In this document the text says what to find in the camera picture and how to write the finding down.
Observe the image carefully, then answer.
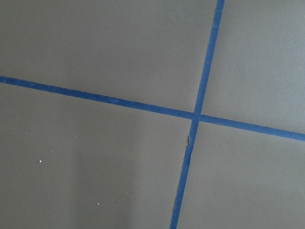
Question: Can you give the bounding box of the blue tape line crossing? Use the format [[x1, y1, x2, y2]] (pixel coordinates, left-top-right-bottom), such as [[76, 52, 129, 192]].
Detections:
[[0, 76, 305, 141]]

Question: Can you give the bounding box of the blue tape line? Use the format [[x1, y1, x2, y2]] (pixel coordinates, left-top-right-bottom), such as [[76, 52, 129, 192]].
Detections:
[[169, 0, 225, 229]]

